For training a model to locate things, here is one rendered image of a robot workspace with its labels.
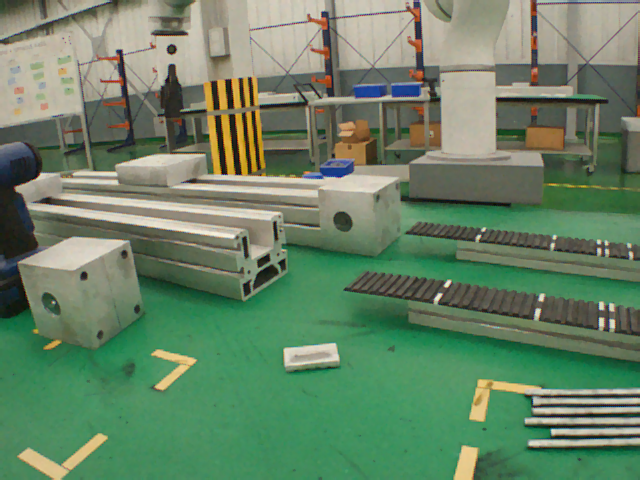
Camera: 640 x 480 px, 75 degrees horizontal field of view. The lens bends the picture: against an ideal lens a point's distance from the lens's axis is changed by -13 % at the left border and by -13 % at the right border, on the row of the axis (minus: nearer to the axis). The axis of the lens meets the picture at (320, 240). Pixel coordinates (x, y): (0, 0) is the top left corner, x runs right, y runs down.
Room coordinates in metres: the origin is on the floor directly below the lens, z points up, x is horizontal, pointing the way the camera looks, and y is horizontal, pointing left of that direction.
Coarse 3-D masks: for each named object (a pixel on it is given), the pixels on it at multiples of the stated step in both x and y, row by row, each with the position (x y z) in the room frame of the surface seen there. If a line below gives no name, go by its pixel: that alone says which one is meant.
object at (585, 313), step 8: (576, 304) 0.38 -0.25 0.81; (584, 304) 0.37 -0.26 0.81; (592, 304) 0.37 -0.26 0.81; (576, 312) 0.36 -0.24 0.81; (584, 312) 0.36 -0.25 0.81; (592, 312) 0.35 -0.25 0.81; (576, 320) 0.35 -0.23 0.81; (584, 320) 0.35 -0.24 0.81; (592, 320) 0.34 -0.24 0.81; (592, 328) 0.33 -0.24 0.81
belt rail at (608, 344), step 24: (408, 312) 0.43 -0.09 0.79; (432, 312) 0.43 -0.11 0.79; (456, 312) 0.41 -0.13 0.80; (480, 312) 0.39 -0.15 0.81; (504, 336) 0.38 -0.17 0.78; (528, 336) 0.37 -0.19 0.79; (552, 336) 0.36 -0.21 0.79; (576, 336) 0.35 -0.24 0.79; (600, 336) 0.33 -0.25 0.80; (624, 336) 0.32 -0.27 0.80
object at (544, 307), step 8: (544, 296) 0.40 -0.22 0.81; (552, 296) 0.39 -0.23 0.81; (536, 304) 0.39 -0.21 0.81; (544, 304) 0.38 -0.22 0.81; (552, 304) 0.38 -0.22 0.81; (536, 312) 0.37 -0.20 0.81; (544, 312) 0.37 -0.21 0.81; (552, 312) 0.37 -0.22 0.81; (536, 320) 0.36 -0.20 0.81; (544, 320) 0.36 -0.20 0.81
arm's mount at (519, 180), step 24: (432, 168) 0.92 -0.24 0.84; (456, 168) 0.90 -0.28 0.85; (480, 168) 0.88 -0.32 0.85; (504, 168) 0.85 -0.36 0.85; (528, 168) 0.84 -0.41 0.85; (432, 192) 0.92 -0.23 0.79; (456, 192) 0.90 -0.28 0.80; (480, 192) 0.87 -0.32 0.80; (504, 192) 0.85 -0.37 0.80; (528, 192) 0.83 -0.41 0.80
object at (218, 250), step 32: (64, 224) 0.73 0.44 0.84; (96, 224) 0.67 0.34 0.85; (128, 224) 0.62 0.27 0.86; (160, 224) 0.59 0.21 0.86; (192, 224) 0.58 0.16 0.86; (224, 224) 0.62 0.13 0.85; (256, 224) 0.59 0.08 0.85; (160, 256) 0.61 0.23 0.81; (192, 256) 0.56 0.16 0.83; (224, 256) 0.52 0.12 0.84; (256, 256) 0.55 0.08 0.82; (192, 288) 0.57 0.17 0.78; (224, 288) 0.53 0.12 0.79; (256, 288) 0.54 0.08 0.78
